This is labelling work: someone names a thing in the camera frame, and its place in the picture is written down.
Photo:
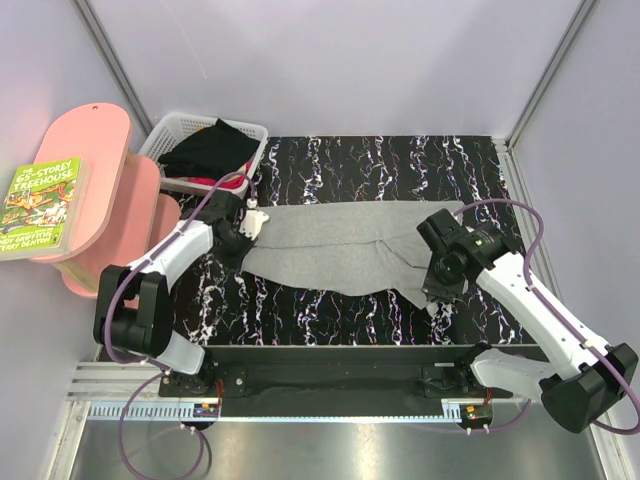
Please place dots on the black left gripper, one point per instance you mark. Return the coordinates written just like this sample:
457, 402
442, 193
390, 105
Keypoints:
234, 262

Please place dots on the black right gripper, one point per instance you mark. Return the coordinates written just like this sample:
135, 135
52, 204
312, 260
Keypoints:
437, 291

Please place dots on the grey t shirt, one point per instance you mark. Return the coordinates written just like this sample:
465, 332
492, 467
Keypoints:
350, 248

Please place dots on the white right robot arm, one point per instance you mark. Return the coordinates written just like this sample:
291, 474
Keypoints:
583, 375

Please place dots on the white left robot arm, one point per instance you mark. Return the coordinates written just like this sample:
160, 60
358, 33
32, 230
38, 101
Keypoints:
134, 317

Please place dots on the red and beige clothes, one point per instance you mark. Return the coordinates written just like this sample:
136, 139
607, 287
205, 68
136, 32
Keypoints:
235, 183

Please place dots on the black t shirt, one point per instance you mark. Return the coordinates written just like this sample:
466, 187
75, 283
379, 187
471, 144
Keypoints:
211, 152

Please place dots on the pink tiered wooden shelf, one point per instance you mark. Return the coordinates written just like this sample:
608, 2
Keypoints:
123, 214

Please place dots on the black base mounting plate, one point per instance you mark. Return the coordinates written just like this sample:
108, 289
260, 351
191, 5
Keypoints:
331, 383

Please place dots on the white plastic laundry basket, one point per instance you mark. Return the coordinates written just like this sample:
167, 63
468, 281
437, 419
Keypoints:
175, 127

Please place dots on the right orange connector board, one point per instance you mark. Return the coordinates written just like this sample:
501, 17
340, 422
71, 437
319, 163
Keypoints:
482, 413

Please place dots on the orange connector board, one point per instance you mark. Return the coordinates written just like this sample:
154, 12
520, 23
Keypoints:
482, 413
207, 409

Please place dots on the left orange connector board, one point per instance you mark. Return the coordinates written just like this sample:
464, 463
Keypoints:
207, 409

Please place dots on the green treehouse book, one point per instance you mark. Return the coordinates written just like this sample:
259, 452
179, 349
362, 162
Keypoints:
41, 208

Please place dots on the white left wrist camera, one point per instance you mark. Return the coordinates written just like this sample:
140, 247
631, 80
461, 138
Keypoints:
253, 221

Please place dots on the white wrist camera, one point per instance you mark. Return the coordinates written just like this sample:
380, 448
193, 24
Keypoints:
432, 308
253, 221

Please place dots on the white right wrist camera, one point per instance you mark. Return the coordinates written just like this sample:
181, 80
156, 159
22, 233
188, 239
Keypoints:
432, 308

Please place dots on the aluminium frame rail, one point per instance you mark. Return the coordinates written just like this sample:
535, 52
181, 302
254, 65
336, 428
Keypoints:
108, 380

